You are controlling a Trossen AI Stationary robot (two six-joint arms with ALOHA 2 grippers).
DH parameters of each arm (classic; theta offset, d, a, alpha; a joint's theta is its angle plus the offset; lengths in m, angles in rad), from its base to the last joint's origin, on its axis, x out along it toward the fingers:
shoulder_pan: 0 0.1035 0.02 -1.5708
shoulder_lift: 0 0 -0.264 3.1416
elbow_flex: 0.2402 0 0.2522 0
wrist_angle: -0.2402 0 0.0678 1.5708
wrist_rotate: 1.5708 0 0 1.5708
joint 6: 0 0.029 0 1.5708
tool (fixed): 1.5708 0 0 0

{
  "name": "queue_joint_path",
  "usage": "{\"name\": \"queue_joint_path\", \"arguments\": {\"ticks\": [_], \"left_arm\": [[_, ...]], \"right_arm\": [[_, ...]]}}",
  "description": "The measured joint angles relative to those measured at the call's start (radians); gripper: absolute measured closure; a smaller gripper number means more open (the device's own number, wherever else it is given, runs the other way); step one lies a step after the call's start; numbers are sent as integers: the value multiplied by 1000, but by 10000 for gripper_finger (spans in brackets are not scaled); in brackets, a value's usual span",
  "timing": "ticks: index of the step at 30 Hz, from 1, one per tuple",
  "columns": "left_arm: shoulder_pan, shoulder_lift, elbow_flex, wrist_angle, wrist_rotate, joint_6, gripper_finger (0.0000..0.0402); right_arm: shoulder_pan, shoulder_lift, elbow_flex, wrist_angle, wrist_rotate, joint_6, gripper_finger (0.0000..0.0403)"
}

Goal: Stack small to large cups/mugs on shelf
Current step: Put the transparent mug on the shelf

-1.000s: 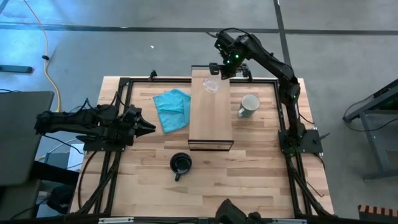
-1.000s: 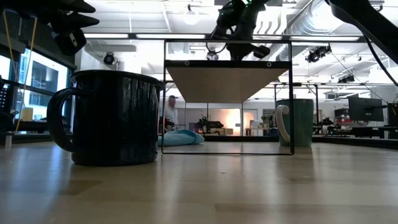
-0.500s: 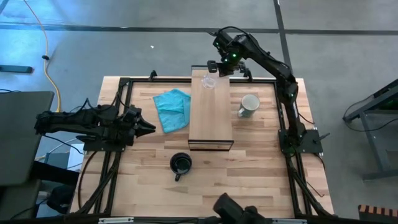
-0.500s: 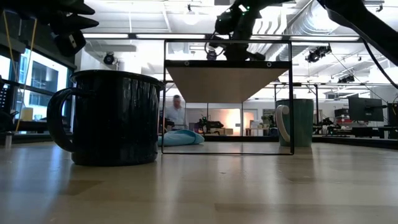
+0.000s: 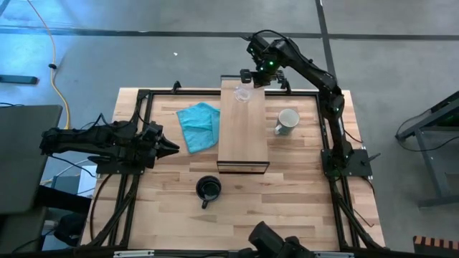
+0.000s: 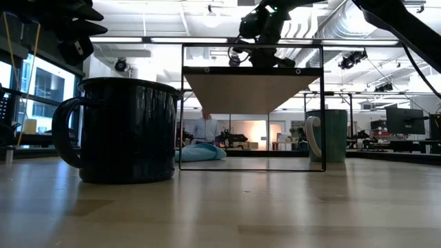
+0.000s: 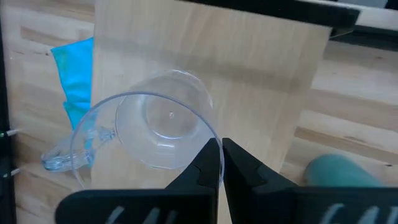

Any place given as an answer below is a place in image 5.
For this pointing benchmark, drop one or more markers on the grey metal stand frame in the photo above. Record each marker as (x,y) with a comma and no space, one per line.
(426,161)

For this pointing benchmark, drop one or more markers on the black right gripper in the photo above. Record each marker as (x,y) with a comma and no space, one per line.
(264,79)

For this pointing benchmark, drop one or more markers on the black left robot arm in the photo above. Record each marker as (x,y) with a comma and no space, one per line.
(89,139)

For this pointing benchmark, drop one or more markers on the orange black striped object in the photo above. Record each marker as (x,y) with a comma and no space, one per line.
(435,245)

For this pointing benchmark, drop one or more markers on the black frame clamp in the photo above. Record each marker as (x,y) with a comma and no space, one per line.
(287,86)
(176,86)

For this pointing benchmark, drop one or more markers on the black floor plate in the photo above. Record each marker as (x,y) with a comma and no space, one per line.
(18,79)

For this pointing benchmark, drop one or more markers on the clear plastic footed cup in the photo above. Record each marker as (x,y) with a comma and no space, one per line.
(242,94)

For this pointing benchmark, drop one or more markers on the grey desk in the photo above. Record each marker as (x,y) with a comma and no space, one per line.
(28,154)

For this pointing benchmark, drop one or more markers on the white box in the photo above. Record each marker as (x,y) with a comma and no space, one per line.
(87,181)

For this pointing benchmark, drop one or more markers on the black bulky object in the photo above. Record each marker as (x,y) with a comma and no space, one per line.
(272,242)

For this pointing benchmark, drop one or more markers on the silver bracket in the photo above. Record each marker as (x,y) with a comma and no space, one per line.
(133,254)
(333,255)

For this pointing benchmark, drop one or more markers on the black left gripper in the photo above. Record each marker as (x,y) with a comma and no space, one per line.
(148,154)

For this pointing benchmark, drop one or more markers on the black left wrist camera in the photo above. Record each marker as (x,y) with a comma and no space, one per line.
(153,130)

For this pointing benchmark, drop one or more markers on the wooden shelf with black frame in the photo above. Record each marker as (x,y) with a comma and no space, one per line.
(244,136)

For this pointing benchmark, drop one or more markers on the light blue cloth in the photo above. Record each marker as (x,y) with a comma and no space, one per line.
(199,125)

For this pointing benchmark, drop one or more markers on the black bag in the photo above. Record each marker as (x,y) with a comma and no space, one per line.
(70,229)

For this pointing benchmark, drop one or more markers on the green ceramic mug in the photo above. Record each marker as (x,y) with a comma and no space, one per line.
(288,120)

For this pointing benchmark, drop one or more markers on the dark blue speckled enamel mug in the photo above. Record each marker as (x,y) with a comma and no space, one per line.
(208,189)

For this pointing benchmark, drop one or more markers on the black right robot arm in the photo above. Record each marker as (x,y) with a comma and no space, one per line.
(312,73)

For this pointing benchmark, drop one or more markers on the black table rail frame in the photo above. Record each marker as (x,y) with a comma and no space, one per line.
(186,94)

